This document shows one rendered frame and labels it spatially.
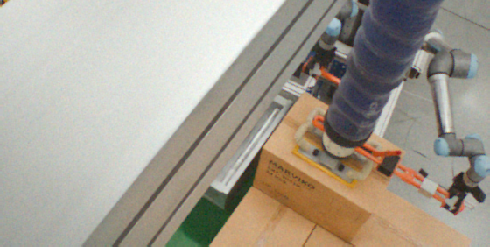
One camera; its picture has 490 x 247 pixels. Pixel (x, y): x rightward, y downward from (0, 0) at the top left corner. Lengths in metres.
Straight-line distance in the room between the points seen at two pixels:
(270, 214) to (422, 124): 1.64
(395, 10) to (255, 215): 1.49
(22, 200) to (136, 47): 0.07
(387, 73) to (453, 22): 3.00
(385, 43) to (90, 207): 1.77
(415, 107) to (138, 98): 4.05
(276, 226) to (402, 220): 0.70
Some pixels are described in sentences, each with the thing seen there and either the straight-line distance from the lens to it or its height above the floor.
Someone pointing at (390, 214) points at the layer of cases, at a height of 0.54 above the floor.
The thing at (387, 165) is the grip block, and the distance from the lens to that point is 2.57.
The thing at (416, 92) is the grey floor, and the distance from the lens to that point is 4.32.
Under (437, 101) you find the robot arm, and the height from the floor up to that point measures 1.43.
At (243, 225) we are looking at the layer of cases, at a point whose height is 0.54.
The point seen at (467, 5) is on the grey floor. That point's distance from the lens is 5.22.
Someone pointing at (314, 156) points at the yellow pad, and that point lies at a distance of 2.63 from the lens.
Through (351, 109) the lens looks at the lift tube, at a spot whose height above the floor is 1.41.
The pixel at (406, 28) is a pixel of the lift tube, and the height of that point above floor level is 1.95.
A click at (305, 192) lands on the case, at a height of 0.79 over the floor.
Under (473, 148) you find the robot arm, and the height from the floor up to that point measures 1.41.
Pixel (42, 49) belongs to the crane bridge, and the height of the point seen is 3.05.
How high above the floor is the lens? 3.22
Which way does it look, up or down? 56 degrees down
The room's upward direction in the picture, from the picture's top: 10 degrees clockwise
